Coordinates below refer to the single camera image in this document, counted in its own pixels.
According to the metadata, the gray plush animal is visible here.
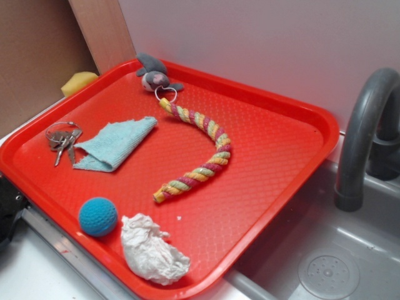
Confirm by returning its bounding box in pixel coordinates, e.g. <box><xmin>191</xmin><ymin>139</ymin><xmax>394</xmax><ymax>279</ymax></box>
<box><xmin>136</xmin><ymin>52</ymin><xmax>184</xmax><ymax>92</ymax></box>

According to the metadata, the red plastic tray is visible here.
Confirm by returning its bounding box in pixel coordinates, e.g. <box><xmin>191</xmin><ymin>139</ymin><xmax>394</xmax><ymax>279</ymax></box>
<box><xmin>1</xmin><ymin>60</ymin><xmax>339</xmax><ymax>299</ymax></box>

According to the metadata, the light blue cloth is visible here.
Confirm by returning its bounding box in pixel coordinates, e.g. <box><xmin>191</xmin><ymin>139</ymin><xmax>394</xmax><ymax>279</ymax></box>
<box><xmin>73</xmin><ymin>116</ymin><xmax>158</xmax><ymax>173</ymax></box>

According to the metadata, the crumpled white paper towel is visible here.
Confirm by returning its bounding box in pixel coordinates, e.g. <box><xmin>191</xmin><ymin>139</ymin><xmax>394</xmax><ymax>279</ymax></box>
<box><xmin>121</xmin><ymin>213</ymin><xmax>191</xmax><ymax>286</ymax></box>

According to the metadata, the blue ball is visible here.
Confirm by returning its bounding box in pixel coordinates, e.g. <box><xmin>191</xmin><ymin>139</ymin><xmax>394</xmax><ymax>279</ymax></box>
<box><xmin>78</xmin><ymin>197</ymin><xmax>118</xmax><ymax>238</ymax></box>

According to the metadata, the silver key bunch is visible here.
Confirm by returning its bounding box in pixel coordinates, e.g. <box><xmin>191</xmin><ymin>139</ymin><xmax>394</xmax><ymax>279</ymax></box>
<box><xmin>45</xmin><ymin>121</ymin><xmax>83</xmax><ymax>167</ymax></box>

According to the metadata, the yellow sponge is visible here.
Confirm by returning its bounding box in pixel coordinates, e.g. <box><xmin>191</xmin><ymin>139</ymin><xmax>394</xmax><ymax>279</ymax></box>
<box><xmin>61</xmin><ymin>71</ymin><xmax>98</xmax><ymax>97</ymax></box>

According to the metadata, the gray plastic sink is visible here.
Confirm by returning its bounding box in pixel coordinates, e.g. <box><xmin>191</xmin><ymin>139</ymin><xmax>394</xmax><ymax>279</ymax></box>
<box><xmin>223</xmin><ymin>157</ymin><xmax>400</xmax><ymax>300</ymax></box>

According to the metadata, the wooden board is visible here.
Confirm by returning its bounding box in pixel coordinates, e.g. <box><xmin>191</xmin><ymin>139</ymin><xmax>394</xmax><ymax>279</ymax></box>
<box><xmin>69</xmin><ymin>0</ymin><xmax>136</xmax><ymax>74</ymax></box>

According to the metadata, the gray faucet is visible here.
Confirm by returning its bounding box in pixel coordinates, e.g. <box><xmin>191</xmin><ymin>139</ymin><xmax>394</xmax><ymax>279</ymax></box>
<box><xmin>334</xmin><ymin>67</ymin><xmax>399</xmax><ymax>212</ymax></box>

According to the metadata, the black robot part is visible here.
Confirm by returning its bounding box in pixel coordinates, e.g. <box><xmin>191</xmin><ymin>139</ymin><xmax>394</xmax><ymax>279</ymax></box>
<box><xmin>0</xmin><ymin>174</ymin><xmax>27</xmax><ymax>251</ymax></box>

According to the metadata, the multicolour twisted rope toy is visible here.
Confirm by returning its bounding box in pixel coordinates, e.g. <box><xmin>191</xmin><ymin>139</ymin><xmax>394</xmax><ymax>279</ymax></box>
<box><xmin>152</xmin><ymin>98</ymin><xmax>232</xmax><ymax>204</ymax></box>

